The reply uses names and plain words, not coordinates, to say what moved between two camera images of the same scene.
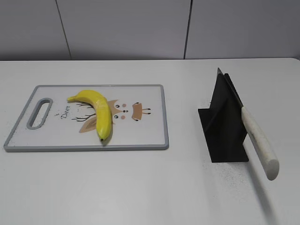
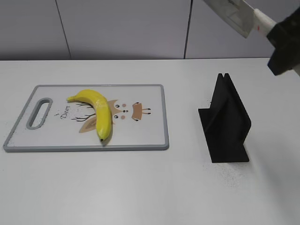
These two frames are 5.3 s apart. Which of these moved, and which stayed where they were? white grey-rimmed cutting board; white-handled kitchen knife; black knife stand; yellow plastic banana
Moved: white-handled kitchen knife
Stayed: yellow plastic banana; white grey-rimmed cutting board; black knife stand
